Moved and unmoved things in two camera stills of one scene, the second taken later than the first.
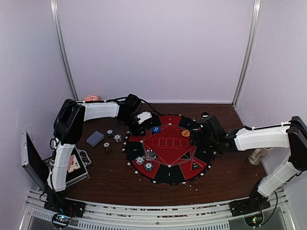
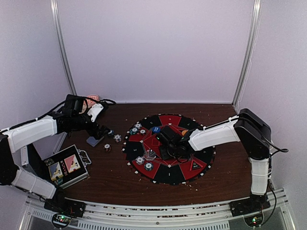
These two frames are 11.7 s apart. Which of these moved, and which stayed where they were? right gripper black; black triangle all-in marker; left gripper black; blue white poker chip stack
Moved: right gripper black; left gripper black
Stayed: blue white poker chip stack; black triangle all-in marker
